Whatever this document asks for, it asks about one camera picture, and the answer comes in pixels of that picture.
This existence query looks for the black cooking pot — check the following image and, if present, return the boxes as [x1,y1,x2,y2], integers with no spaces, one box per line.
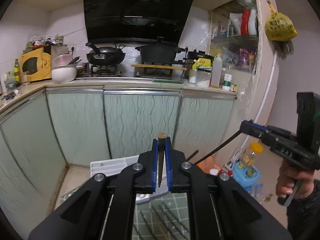
[135,45,185,65]

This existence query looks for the wooden cutting board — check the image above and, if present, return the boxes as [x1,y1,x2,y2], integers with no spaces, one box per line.
[131,64,187,71]

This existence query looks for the orange plastic bag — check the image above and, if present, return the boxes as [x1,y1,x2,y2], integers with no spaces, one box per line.
[196,156,221,175]

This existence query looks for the black chopstick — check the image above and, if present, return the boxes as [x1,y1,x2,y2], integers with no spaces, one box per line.
[151,205,178,240]
[194,130,241,165]
[158,203,189,233]
[186,150,199,161]
[139,210,157,240]

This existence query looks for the green checkered tablecloth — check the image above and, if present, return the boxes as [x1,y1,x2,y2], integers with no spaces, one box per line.
[131,193,190,239]

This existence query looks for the clear jar black lid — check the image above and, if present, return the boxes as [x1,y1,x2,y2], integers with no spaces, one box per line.
[189,67,212,88]

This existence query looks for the black wok pan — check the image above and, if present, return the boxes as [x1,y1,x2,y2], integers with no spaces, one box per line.
[86,42,125,66]

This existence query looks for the yellow lid plastic jar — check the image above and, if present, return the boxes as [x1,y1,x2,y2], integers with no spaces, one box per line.
[240,142,264,166]

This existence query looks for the person right hand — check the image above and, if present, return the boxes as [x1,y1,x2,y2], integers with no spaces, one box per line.
[276,159,316,199]

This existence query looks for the yellow microwave oven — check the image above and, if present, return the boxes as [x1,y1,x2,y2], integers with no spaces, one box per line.
[21,46,51,82]

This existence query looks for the green label bottle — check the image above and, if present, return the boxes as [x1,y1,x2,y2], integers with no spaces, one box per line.
[222,73,233,91]

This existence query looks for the yellow hanging bag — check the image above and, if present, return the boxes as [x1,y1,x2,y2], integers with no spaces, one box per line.
[265,0,298,42]

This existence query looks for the white utensil holder caddy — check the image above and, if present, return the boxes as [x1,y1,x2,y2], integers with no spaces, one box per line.
[90,155,169,205]

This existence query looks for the black range hood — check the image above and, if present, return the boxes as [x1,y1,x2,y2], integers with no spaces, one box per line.
[83,0,193,47]

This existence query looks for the white squeeze bottle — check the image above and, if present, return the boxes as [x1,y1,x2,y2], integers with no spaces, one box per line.
[210,54,223,88]

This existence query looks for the white bowl stack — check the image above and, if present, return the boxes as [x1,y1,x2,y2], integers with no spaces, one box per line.
[51,54,80,83]

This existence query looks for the dark soy sauce bottle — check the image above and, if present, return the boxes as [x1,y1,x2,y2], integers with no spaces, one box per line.
[217,170,233,177]

